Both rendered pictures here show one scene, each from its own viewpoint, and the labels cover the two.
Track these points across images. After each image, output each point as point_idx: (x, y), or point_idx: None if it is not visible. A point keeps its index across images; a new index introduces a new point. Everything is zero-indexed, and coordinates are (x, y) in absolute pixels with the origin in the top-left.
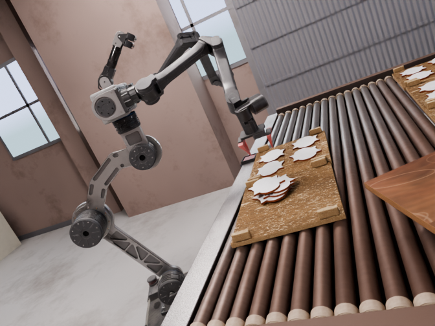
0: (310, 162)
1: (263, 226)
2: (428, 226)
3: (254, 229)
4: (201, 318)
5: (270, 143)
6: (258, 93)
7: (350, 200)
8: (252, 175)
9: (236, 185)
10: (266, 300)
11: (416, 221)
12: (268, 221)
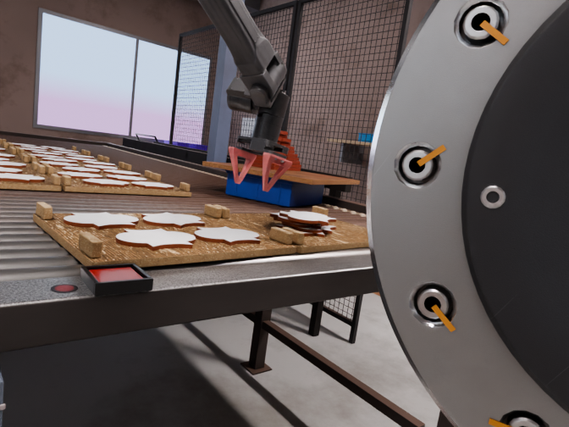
0: (205, 219)
1: (361, 230)
2: (339, 181)
3: None
4: None
5: (245, 174)
6: (234, 78)
7: None
8: (253, 247)
9: (284, 270)
10: None
11: (334, 184)
12: (352, 229)
